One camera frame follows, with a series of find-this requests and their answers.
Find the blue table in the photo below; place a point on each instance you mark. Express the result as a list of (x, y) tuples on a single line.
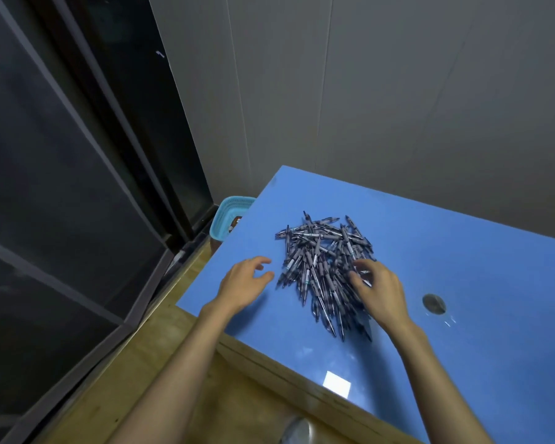
[(467, 254)]

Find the pile of grey pens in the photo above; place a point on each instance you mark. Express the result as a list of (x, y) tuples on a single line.
[(319, 268)]

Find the person's left forearm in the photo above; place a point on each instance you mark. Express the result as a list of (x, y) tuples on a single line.
[(166, 388)]

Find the blue plastic basket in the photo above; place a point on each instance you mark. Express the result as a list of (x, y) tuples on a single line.
[(226, 217)]

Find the black shelf unit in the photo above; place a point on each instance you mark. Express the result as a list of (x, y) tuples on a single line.
[(74, 203)]

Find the person's right hand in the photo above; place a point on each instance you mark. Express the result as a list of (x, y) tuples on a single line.
[(384, 295)]

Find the small round metal disc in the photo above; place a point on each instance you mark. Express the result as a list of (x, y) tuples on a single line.
[(434, 304)]

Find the person's left hand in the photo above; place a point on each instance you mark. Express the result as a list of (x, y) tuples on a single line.
[(238, 288)]

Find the person's right forearm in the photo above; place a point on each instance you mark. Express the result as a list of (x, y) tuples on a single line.
[(439, 393)]

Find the person's right grey shoe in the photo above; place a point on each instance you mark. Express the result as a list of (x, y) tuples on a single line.
[(298, 432)]

